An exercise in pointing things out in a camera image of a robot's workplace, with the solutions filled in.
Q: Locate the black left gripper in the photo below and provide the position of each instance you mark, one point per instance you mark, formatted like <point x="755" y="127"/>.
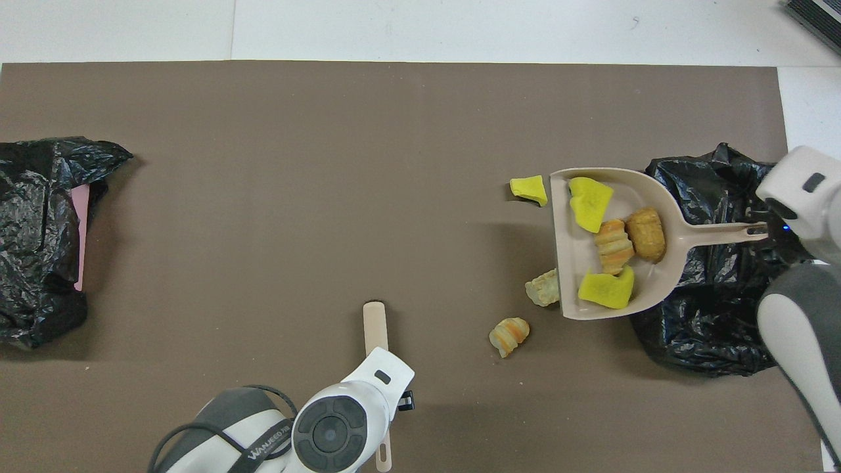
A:
<point x="406" y="401"/>

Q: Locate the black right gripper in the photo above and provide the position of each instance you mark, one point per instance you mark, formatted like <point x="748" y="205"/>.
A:
<point x="785" y="233"/>

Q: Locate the beige hand brush black bristles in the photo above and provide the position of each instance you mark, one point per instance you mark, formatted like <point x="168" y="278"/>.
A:
<point x="375" y="328"/>

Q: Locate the pale striped croissant toy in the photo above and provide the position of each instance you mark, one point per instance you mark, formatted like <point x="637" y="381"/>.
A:
<point x="509" y="336"/>

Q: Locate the brown bread roll toy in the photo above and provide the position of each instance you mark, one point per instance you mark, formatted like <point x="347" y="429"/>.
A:
<point x="646" y="234"/>

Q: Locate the beige plastic dustpan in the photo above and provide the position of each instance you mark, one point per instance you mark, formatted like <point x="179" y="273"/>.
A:
<point x="650" y="282"/>

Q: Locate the orange striped croissant toy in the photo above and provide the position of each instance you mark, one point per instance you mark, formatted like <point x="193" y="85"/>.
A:
<point x="614" y="246"/>

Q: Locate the pale beige foam chunk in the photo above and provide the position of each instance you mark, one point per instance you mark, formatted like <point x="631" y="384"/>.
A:
<point x="542" y="289"/>

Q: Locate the yellow notched sponge piece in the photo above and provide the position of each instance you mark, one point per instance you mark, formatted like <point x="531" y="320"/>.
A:
<point x="608" y="289"/>

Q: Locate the yellow diamond sponge piece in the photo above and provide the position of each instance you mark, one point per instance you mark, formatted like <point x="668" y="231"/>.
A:
<point x="589" y="203"/>

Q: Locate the yellow wedge sponge piece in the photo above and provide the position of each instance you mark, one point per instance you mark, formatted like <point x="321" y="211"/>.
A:
<point x="529" y="189"/>

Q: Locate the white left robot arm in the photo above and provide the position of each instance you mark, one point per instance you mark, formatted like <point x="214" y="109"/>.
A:
<point x="341" y="427"/>

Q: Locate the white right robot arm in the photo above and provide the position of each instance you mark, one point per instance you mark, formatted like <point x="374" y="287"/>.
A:
<point x="805" y="197"/>

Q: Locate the open black trash bag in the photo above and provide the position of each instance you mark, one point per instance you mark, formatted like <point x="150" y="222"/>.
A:
<point x="709" y="328"/>

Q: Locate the pink plastic bin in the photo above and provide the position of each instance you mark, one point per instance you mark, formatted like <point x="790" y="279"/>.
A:
<point x="81" y="236"/>

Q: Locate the crumpled black trash bag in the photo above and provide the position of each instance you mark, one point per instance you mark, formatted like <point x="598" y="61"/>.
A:
<point x="33" y="230"/>

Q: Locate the black ribbed device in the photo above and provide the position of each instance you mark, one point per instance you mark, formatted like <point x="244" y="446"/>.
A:
<point x="818" y="16"/>

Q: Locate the brown table mat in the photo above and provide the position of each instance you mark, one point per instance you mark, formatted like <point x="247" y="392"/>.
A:
<point x="263" y="197"/>

